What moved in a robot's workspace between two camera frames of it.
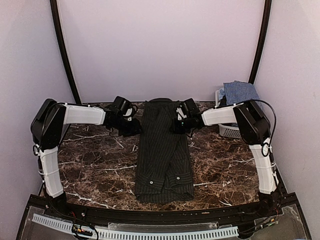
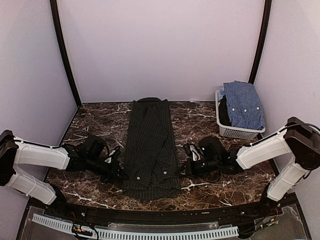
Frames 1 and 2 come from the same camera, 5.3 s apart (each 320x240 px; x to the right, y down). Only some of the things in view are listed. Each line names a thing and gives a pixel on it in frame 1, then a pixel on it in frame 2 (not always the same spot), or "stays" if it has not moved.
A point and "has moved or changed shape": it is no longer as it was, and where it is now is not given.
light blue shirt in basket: x=221 y=93 stays
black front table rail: x=160 y=216 stays
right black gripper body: x=183 y=127 → x=210 y=166
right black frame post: x=264 y=29 stays
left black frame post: x=75 y=87 stays
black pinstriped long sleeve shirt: x=165 y=170 has moved or changed shape
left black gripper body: x=125 y=128 → x=107 y=173
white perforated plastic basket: x=227 y=130 stays
